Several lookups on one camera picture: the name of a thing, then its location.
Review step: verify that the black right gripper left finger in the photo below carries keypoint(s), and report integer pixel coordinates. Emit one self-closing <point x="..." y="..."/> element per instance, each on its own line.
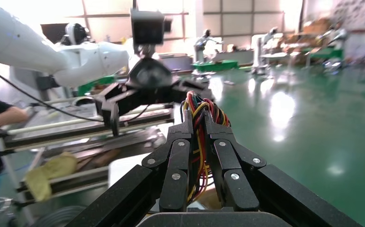
<point x="176" y="175"/>

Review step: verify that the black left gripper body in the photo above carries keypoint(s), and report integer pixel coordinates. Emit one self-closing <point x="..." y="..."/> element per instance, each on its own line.
<point x="149" y="75"/>

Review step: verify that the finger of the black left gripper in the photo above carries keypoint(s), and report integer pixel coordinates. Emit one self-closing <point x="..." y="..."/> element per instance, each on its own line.
<point x="122" y="98"/>
<point x="188" y="87"/>

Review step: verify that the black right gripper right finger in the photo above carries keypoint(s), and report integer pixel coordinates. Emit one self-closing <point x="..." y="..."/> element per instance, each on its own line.
<point x="232" y="175"/>

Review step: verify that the bare person forearm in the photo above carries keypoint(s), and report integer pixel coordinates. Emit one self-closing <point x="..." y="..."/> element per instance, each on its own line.
<point x="9" y="116"/>

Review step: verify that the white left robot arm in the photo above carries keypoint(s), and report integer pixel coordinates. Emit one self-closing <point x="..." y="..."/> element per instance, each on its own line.
<point x="19" y="40"/>

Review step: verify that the green work table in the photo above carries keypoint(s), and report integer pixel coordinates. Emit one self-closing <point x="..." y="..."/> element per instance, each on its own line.
<point x="215" y="65"/>

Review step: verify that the grey background robot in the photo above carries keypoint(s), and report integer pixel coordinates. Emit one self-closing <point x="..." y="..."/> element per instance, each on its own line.
<point x="204" y="44"/>

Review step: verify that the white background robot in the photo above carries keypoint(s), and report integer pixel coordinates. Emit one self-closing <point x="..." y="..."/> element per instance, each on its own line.
<point x="259" y="50"/>

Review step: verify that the black white robot head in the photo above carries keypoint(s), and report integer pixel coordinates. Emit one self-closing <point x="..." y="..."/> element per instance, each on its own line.
<point x="75" y="34"/>

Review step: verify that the black monitor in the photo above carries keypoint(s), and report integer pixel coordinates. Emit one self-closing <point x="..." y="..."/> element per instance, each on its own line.
<point x="53" y="33"/>

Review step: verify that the yellow cloth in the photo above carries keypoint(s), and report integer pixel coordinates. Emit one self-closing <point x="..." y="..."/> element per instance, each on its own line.
<point x="50" y="172"/>

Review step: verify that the stacked cardboard boxes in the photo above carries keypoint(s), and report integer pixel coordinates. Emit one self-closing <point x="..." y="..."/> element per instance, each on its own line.
<point x="317" y="26"/>

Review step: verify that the white tube black rail rack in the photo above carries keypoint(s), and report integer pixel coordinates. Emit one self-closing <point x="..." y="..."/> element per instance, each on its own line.
<point x="75" y="131"/>

